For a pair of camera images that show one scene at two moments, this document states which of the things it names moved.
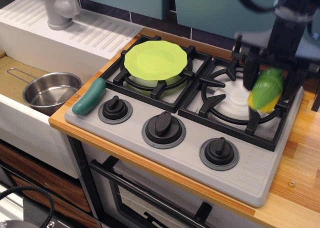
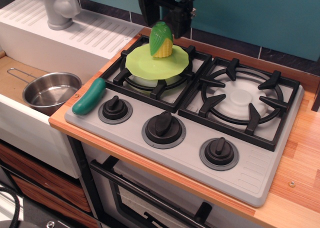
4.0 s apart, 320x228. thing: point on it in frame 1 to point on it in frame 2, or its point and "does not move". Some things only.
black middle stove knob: [164, 131] does not move
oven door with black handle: [127, 197] does not move
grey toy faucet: [60, 10] does not move
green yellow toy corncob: [267, 91] to [161, 40]
